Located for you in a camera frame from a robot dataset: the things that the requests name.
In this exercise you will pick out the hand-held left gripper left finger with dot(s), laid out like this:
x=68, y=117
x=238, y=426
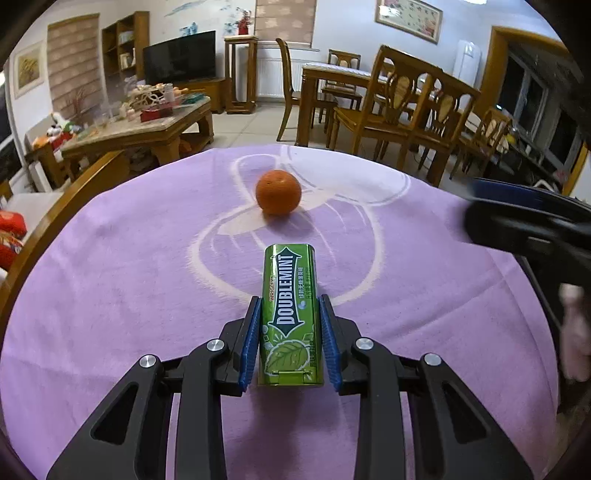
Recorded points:
x=249, y=350

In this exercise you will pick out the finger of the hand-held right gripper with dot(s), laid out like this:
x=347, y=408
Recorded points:
x=508, y=228
x=508, y=191

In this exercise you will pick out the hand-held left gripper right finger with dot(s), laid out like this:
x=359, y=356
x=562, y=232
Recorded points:
x=330, y=350

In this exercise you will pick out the green chewing gum tin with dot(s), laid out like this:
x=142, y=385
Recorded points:
x=288, y=314

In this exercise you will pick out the dark side cabinet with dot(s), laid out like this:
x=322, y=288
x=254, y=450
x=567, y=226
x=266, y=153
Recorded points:
x=535, y=161

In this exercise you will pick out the wooden dining chair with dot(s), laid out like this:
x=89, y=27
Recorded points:
x=285, y=64
x=344, y=60
x=429, y=138
x=364, y=122
x=485, y=138

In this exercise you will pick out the purple patterned blanket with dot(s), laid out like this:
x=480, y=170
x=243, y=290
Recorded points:
x=138, y=277

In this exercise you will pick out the white standing air conditioner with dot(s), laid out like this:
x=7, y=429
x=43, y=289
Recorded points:
x=466, y=62

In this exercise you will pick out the orange fruit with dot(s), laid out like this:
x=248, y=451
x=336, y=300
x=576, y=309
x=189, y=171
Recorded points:
x=277, y=191

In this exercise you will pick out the large framed floral picture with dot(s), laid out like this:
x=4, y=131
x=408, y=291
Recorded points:
x=408, y=18

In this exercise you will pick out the wooden dining table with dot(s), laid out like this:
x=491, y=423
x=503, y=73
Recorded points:
x=318, y=74

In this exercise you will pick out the curved wooden chair back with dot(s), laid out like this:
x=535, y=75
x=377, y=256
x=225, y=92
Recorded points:
x=60, y=203

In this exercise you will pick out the wooden coffee table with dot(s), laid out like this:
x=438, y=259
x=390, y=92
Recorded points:
x=138, y=134

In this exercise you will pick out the wooden television stand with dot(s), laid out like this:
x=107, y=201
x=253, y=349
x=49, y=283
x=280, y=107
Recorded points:
x=207, y=94

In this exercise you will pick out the wooden sofa with white cushions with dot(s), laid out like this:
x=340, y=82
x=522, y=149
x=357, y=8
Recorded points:
x=27, y=203

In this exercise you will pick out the pile of snacks and ornaments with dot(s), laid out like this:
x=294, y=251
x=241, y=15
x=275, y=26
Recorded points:
x=147, y=101

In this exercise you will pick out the tall wooden plant stand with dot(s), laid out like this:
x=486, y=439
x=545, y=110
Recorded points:
x=241, y=74

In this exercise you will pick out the pink patterned roller blind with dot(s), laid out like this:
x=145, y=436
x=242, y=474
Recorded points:
x=284, y=21
x=74, y=64

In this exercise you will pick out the plush toys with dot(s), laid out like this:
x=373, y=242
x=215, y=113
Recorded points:
x=60, y=131

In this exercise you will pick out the black flat television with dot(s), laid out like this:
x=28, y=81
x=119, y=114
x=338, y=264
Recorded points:
x=180, y=57

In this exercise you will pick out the red flower vase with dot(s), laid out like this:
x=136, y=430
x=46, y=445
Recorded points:
x=243, y=25

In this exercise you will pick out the wooden bookshelf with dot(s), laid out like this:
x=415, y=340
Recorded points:
x=138, y=46

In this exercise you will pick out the small framed yellow picture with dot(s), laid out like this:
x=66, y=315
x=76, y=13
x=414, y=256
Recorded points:
x=28, y=69

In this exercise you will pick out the window with wooden frame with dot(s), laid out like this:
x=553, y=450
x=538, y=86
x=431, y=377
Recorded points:
x=531, y=92

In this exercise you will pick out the white wall radiator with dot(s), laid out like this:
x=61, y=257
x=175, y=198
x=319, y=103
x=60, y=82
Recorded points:
x=277, y=74

